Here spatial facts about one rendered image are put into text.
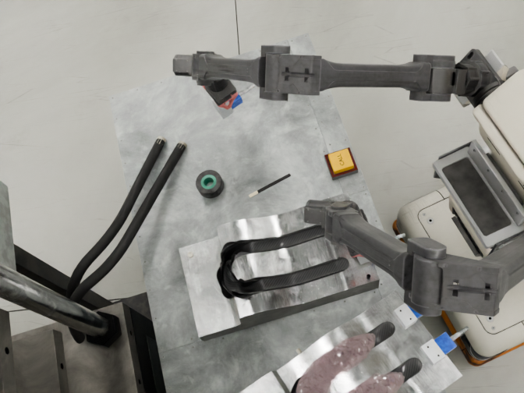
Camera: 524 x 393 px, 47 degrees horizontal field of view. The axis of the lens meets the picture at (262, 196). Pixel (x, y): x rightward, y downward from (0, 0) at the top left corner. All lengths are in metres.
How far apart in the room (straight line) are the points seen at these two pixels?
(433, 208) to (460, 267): 1.39
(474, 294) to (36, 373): 1.05
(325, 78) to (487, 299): 0.51
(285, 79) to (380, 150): 1.57
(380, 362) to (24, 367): 0.87
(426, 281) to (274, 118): 1.06
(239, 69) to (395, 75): 0.33
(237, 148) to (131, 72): 1.39
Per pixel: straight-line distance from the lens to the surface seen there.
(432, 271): 0.95
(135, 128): 2.00
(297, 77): 1.18
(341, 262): 1.61
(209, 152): 1.88
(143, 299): 2.63
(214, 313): 1.64
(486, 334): 2.22
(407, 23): 3.10
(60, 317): 1.52
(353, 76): 1.23
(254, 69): 1.27
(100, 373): 1.79
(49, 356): 1.58
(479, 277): 0.95
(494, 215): 1.52
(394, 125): 2.79
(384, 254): 1.05
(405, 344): 1.60
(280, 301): 1.57
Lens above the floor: 2.43
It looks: 66 degrees down
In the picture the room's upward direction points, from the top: 21 degrees counter-clockwise
